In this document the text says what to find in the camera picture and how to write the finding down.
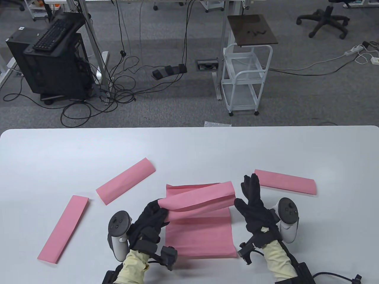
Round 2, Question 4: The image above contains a black computer tower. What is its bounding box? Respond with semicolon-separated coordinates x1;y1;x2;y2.
6;27;93;101

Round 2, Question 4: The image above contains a black office chair base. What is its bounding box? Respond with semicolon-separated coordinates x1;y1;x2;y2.
297;0;350;39

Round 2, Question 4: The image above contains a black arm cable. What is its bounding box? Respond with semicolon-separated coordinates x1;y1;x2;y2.
312;272;364;284

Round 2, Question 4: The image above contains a pink paper sheet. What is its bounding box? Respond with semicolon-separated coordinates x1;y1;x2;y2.
255;169;317;195
37;195;89;264
164;184;237;259
96;158;156;205
158;181;236;221

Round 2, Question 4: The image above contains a black foot pedal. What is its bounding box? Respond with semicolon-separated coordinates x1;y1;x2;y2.
152;64;188;80

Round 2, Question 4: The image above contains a grey white handheld controller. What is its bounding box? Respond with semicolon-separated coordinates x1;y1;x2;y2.
107;210;133;262
277;197;300;244

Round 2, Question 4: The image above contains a white storage cart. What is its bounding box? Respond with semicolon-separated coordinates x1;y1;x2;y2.
200;0;226;13
24;0;54;22

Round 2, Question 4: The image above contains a tangle of black floor cables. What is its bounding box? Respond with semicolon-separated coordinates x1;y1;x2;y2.
2;0;197;128

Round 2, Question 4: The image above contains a dark brown board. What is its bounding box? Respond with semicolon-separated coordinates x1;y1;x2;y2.
227;14;279;48

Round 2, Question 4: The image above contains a metal floor socket box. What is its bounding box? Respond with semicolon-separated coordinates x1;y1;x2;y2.
195;60;220;71

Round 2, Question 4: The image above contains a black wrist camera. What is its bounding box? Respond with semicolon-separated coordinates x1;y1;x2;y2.
237;241;258;265
159;245;178;271

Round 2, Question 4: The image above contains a white desk foot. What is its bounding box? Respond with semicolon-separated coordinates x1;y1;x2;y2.
0;53;19;90

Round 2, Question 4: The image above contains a person's right forearm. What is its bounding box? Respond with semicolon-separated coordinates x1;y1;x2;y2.
261;239;297;282

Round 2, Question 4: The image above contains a person's left hand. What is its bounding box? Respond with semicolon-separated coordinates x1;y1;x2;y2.
127;200;171;252

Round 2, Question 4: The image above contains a person's right hand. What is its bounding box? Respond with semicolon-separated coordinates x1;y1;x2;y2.
234;174;279;235

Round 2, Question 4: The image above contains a white power strip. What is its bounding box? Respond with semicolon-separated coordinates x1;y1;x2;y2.
344;44;365;56

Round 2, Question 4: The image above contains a black keyboard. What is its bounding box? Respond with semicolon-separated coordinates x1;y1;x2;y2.
32;18;75;52

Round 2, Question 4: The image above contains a person's left forearm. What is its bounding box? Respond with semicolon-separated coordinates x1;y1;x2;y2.
116;250;149;284

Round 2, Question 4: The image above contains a white wire cart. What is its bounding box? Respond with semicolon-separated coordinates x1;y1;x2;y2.
221;43;274;116

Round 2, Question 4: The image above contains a grey metal desk leg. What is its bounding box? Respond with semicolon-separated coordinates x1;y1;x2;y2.
66;0;109;104

